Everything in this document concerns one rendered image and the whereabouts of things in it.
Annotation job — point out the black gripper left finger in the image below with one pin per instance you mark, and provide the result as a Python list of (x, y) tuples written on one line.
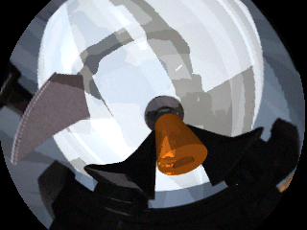
[(137, 172)]

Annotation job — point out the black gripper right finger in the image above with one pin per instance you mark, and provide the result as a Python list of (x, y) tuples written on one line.
[(224, 152)]

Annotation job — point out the dark grey stepped pedestal with short shaft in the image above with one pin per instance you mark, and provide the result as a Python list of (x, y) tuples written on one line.
[(159, 106)]

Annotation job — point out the orange tapered knob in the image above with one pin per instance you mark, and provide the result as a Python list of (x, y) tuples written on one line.
[(179, 150)]

